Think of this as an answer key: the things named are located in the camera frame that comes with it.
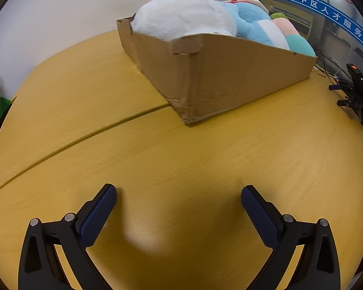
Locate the white plush toy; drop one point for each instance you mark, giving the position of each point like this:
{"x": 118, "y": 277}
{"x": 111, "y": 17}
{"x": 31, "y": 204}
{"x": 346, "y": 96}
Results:
{"x": 181, "y": 15}

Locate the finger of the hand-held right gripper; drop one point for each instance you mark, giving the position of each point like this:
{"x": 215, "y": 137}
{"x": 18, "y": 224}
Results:
{"x": 349, "y": 102}
{"x": 335, "y": 86}

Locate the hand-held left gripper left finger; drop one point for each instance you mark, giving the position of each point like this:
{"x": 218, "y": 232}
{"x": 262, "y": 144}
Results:
{"x": 96, "y": 217}

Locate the blue plush toy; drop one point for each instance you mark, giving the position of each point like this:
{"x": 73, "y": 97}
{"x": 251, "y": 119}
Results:
{"x": 251, "y": 21}

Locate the pink pig plush toy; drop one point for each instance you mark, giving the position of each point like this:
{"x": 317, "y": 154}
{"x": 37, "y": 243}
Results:
{"x": 299, "y": 43}

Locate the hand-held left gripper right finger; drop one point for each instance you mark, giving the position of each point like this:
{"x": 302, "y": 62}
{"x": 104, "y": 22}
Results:
{"x": 260, "y": 217}

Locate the brown cardboard box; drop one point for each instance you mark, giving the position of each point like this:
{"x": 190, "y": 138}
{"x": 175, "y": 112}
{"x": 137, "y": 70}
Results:
{"x": 230, "y": 75}

